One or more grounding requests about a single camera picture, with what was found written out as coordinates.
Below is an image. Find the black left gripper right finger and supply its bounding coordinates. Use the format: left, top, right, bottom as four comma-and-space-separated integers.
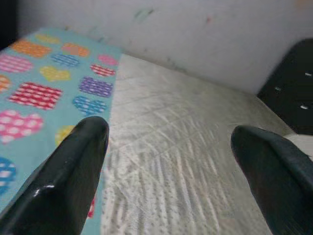
230, 125, 313, 235

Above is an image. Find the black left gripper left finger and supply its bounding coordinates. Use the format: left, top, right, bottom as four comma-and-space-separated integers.
0, 115, 110, 235

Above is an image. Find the teal blanket with colourful shapes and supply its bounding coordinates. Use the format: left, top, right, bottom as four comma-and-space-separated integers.
0, 26, 123, 235

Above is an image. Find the black panel with silver screws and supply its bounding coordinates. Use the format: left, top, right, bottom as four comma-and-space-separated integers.
256, 38, 313, 135

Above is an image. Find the grey patterned quilted mattress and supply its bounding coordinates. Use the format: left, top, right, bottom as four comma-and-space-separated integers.
100, 52, 313, 235

